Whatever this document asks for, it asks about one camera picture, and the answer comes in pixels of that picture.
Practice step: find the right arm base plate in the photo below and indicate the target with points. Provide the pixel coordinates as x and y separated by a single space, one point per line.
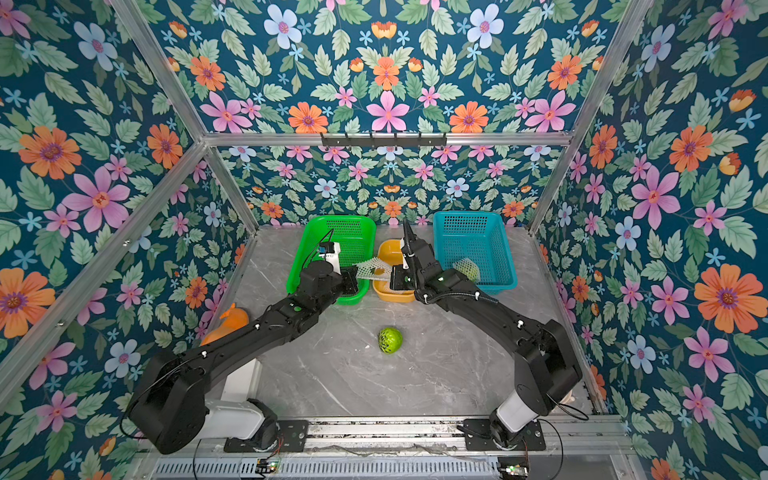
484 434

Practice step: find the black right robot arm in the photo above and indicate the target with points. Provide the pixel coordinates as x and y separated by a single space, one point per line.
545 364

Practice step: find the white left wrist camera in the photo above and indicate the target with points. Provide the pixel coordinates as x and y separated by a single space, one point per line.
329 252

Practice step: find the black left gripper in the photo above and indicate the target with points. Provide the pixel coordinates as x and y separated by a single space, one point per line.
349 279

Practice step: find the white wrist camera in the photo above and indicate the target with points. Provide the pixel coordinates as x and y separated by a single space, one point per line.
407 251
329 252

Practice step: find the green plastic basket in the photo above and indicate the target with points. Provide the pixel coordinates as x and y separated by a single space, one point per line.
355 234

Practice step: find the orange plush toy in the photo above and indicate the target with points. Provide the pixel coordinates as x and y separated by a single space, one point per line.
232 319

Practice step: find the teal plastic basket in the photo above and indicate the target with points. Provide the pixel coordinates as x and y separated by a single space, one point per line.
475 244

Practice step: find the yellow plastic tub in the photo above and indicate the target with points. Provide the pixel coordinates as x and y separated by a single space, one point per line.
390 253

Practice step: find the black wall hook rail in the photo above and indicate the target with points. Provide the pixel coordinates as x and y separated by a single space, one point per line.
371 140

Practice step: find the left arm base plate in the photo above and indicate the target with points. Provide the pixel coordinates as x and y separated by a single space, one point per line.
274 436

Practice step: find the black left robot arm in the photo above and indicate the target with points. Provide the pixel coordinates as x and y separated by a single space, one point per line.
169 404

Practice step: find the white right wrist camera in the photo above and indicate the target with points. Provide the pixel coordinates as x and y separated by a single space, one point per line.
407 251

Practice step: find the aluminium front rail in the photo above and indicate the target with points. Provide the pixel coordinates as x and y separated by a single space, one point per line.
425 447

